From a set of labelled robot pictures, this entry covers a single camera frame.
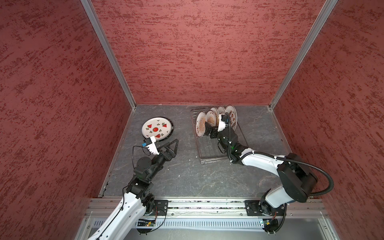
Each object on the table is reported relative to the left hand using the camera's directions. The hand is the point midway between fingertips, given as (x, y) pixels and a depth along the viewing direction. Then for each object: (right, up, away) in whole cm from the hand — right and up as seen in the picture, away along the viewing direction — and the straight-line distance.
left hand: (176, 144), depth 74 cm
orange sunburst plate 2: (+20, +14, +24) cm, 34 cm away
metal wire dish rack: (+19, -7, +20) cm, 29 cm away
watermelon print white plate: (-16, +7, +30) cm, 34 cm away
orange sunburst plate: (+13, +10, +26) cm, 31 cm away
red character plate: (+34, +19, +25) cm, 47 cm away
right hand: (+19, +10, +10) cm, 24 cm away
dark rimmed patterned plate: (-15, +7, +30) cm, 34 cm away
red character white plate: (+28, +19, +25) cm, 42 cm away
